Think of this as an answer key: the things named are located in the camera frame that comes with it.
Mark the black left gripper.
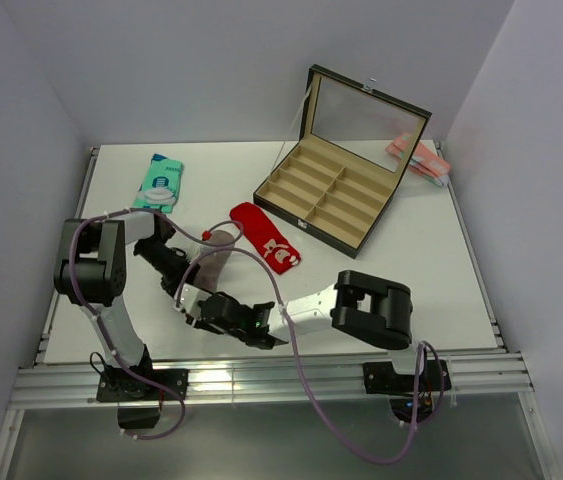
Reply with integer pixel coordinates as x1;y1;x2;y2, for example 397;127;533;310
135;240;201;298

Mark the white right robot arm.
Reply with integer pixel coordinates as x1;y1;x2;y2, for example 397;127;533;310
180;270;429;390

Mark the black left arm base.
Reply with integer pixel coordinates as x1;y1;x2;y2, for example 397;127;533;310
96;368;189;433

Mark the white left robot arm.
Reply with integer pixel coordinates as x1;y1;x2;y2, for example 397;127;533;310
53;209;191;399

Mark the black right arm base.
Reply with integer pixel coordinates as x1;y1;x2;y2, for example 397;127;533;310
362;360;452;424

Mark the red sock with white print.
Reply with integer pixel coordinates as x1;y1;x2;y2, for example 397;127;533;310
229;202;301;275

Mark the black compartment display box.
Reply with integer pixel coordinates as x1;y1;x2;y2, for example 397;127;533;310
253;64;432;257

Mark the pink patterned sock pair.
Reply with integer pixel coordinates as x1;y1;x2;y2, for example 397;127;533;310
386;133;451;187

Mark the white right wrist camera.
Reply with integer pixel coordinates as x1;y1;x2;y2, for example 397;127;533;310
174;284;212;322

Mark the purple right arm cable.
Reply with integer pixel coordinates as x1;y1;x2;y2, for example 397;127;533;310
174;248;447;466

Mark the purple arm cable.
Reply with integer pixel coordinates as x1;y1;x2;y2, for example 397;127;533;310
68;208;245;441
174;248;447;466

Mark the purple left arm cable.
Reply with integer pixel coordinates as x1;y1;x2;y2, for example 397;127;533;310
68;208;245;441

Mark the aluminium front rail frame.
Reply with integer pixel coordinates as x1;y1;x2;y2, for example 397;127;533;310
0;142;563;479

